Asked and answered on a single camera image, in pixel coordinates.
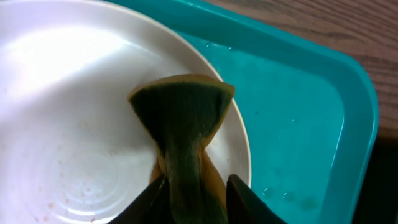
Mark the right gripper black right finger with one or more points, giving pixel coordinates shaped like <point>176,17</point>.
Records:
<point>245,207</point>

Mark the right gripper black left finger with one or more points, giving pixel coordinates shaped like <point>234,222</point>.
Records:
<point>150,207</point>

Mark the white plate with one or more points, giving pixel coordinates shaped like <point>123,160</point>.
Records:
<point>72,149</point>

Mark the green yellow sponge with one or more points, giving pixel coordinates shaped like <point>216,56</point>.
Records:
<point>182,114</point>

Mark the blue plastic tray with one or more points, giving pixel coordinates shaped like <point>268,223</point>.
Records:
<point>311,112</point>

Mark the black water tray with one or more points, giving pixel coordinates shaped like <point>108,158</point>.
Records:
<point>377,202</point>

